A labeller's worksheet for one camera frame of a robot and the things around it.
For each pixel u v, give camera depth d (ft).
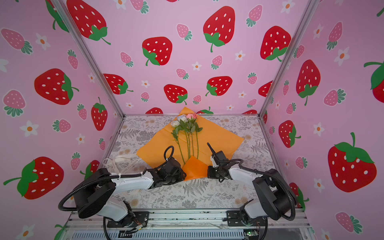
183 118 3.63
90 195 1.43
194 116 3.76
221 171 2.21
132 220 2.38
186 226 2.40
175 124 3.63
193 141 3.42
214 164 2.64
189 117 3.63
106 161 3.20
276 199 1.42
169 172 2.24
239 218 2.45
